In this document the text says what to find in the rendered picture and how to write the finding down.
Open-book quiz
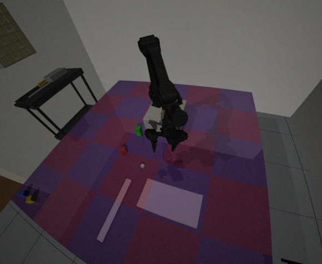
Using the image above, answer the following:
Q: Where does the yellow block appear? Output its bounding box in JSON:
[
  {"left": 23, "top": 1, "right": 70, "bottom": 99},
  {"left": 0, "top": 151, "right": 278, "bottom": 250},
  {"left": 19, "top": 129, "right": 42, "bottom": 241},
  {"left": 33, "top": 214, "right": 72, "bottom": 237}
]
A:
[{"left": 26, "top": 195, "right": 36, "bottom": 204}]

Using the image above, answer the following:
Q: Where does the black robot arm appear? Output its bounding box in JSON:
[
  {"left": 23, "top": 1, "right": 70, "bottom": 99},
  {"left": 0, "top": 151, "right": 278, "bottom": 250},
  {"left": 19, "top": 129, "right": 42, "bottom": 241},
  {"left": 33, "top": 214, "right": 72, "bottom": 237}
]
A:
[{"left": 138, "top": 35, "right": 188, "bottom": 145}]

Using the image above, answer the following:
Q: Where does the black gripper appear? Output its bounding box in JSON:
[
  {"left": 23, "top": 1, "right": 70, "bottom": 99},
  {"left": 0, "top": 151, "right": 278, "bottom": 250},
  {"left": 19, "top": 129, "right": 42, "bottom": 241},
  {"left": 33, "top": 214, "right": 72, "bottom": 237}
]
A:
[{"left": 144, "top": 118, "right": 188, "bottom": 152}]

